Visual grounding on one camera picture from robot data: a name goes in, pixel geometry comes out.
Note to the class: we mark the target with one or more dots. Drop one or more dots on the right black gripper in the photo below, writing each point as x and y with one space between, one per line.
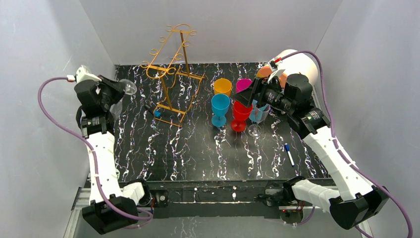
257 91

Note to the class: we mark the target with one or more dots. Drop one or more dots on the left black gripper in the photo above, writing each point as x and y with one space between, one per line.
107 89

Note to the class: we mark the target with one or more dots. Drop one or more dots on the magenta wine glass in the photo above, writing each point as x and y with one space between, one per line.
242 84

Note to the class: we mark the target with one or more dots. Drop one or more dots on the red wine glass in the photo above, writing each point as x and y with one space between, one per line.
240 115

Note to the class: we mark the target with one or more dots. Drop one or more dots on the light blue wine glass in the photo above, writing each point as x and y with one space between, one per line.
256 113

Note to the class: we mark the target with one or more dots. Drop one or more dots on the clear wine glass front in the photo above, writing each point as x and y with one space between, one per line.
255 129

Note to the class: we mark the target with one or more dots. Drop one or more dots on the clear wine glass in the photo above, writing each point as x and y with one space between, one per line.
128 88
255 129

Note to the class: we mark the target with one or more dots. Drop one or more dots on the yellow wine glass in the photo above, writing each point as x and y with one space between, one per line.
222 86

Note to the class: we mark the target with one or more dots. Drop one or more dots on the teal blue wine glass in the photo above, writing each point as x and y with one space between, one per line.
220 104

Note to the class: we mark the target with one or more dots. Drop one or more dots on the gold wire glass rack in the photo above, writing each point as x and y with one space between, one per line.
169 66

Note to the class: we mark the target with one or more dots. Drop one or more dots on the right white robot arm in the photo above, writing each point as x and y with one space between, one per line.
355 199

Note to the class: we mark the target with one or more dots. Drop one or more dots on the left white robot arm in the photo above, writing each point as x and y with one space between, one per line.
110 207

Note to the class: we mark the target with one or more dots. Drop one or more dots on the blue white marker pen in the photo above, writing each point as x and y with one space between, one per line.
287 149

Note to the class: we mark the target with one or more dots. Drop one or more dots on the white cylindrical drawer box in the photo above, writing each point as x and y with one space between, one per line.
299 63

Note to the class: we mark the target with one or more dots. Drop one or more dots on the black marble pattern mat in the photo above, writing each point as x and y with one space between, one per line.
153 150

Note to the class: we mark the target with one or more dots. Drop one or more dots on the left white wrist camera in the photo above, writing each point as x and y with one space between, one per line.
83 73

